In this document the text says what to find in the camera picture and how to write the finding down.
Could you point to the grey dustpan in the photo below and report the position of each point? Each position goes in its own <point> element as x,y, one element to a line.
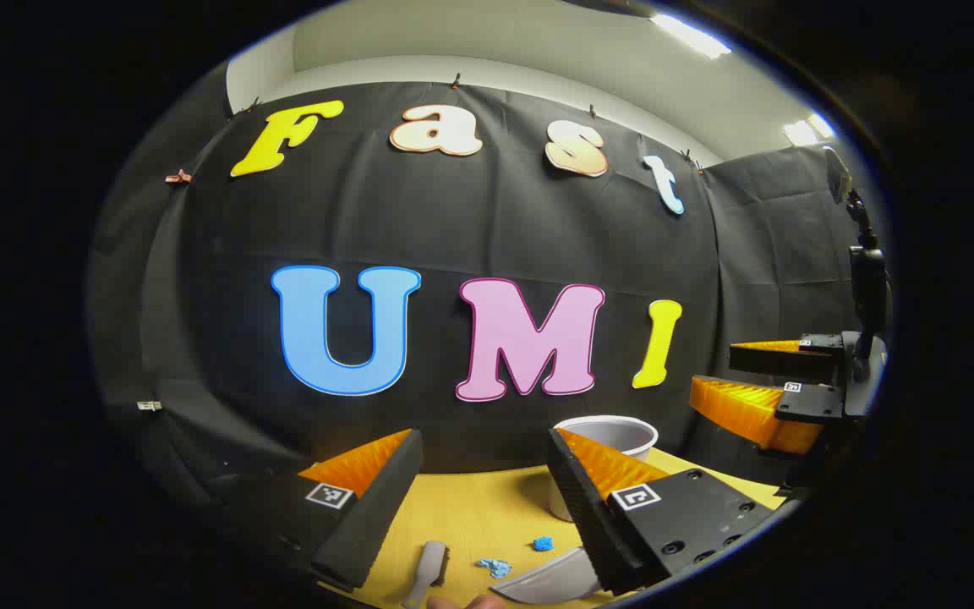
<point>559,579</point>

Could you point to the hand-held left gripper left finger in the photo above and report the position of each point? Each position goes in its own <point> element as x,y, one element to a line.
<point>377,507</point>

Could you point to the white ribbed garbage bin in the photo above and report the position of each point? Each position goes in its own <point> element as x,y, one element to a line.
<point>622,433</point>

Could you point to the small blue paper wad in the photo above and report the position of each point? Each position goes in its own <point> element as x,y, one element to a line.
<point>543,544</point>

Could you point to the small grey broom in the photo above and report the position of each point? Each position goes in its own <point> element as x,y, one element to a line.
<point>428,567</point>

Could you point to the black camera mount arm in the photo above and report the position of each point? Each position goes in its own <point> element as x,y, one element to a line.
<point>869,288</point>

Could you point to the yellow wooden desktop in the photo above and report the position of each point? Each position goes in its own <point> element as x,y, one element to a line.
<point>478,516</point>

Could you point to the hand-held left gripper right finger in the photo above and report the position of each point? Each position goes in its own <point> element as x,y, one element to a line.
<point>580,507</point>

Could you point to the large blue paper wad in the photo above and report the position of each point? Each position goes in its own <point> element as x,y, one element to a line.
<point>495,567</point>

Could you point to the white cloth clip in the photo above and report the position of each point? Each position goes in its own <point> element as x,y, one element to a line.
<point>149,406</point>

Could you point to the ceiling light panel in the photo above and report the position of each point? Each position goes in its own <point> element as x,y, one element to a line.
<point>692,35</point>
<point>808,130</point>

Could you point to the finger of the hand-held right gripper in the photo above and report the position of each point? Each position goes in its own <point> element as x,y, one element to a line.
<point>749,410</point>
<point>783,359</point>

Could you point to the copper cloth clip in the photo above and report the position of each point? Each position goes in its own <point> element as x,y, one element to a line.
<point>178,177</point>

